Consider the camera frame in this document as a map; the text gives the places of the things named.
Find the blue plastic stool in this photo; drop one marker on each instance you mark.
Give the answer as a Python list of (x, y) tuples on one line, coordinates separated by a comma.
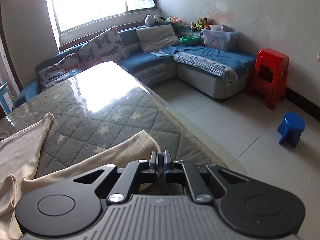
[(291, 128)]

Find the red plastic stool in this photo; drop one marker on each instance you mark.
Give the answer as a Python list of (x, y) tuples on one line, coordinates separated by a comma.
[(270, 76)]

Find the green and orange toy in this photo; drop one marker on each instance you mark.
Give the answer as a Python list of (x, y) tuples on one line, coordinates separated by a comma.
[(175, 20)]

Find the clear plastic storage box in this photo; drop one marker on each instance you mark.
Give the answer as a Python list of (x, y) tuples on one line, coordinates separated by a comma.
[(218, 38)]

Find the large butterfly print cushion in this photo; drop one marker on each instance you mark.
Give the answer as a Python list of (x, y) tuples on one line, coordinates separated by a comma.
[(102, 46)]

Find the blue corner sofa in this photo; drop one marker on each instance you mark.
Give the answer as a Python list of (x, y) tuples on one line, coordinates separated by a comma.
[(155, 62)]

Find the small butterfly print cushion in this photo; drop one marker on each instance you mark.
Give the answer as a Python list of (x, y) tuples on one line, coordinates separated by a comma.
[(58, 70)]

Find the window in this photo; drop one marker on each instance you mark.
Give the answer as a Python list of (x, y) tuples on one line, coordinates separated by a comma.
[(100, 0)]

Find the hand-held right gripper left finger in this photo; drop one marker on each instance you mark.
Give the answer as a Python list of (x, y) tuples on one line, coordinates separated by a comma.
[(154, 160)]

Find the blue sofa cover cloth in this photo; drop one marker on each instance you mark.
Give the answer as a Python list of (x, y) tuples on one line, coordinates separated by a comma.
[(207, 55)]

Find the plain grey cushion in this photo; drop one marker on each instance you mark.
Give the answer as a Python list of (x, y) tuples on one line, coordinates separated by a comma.
[(157, 38)]

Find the brown plush toy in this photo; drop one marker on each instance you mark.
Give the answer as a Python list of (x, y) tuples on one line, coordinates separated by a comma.
[(203, 23)]

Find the blue and white shelf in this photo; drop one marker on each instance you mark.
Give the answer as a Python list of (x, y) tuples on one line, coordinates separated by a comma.
[(5, 97)]

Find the grey quilted star table mat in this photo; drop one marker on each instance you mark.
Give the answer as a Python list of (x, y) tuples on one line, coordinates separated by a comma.
[(100, 110)]

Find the white plush toy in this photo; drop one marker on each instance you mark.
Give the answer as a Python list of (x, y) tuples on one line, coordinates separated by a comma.
[(152, 19)]

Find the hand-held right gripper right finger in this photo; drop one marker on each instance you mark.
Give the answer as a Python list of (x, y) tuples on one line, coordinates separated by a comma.
[(166, 160)]

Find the green round bowl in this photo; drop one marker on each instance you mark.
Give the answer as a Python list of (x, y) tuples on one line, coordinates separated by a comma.
[(189, 40)]

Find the beige garment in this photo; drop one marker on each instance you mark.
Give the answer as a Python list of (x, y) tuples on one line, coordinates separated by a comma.
[(22, 150)]

